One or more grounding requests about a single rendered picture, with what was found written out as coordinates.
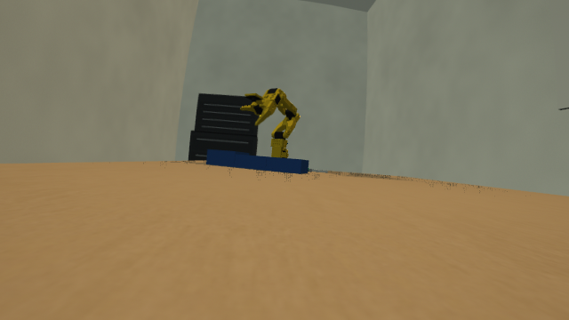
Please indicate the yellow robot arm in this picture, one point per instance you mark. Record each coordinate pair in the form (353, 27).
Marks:
(279, 142)

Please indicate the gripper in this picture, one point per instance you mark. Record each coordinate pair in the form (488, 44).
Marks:
(258, 105)

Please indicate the blue bin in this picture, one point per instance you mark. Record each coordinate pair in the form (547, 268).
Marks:
(265, 163)

